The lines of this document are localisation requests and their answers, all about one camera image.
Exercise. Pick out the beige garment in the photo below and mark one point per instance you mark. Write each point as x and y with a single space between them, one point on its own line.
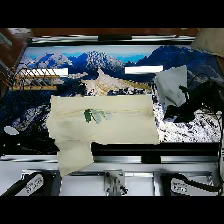
210 40

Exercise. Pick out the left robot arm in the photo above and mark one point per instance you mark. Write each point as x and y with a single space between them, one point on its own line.
20 186

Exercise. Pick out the silver frame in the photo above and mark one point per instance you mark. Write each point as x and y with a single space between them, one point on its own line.
140 181

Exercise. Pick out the cream T-shirt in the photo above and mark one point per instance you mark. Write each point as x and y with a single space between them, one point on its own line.
110 123

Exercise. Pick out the grey garment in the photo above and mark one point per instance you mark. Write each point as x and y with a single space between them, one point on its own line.
170 86

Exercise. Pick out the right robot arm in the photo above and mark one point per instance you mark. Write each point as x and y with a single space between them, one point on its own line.
200 96

